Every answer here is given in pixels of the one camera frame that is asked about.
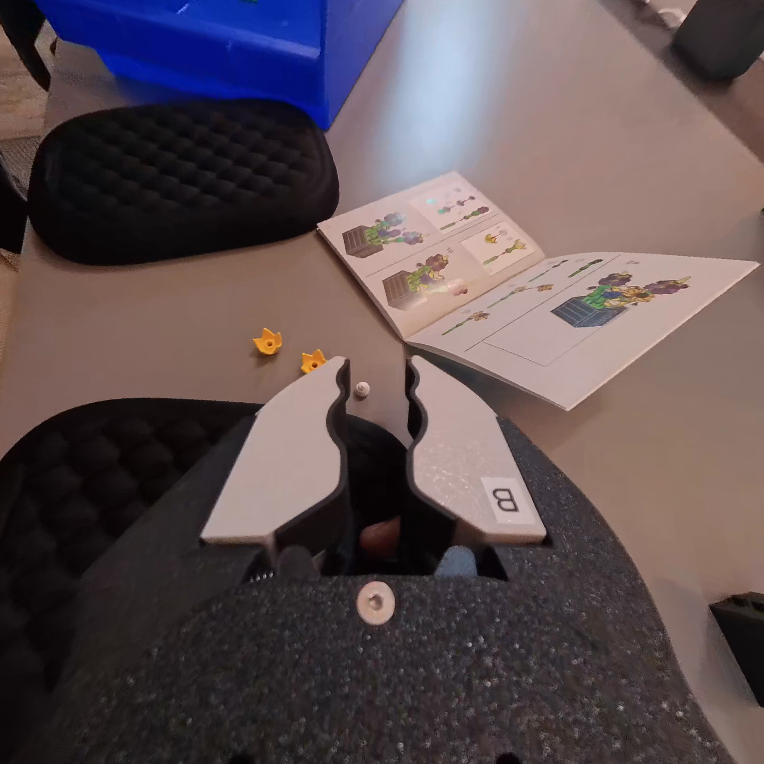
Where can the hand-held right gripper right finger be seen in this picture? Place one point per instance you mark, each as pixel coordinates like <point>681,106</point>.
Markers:
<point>459,453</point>

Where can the black dimpled foam pad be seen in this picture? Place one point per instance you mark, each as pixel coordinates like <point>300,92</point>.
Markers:
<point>179,179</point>
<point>71,477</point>

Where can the open building-brick instruction booklet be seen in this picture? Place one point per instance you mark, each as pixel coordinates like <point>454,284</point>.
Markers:
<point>597,358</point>

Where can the black box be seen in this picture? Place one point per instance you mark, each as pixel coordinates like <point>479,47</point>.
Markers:
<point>722,36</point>

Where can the black ribbed block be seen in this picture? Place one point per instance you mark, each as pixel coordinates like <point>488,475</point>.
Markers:
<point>743,638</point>

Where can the yellow flower brick piece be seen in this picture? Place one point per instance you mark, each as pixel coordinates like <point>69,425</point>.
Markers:
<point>311,362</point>
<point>267,343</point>

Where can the blue plastic bin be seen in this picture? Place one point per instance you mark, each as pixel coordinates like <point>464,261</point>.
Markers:
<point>239,48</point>

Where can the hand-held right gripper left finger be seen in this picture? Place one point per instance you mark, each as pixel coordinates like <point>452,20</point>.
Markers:
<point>280,465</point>

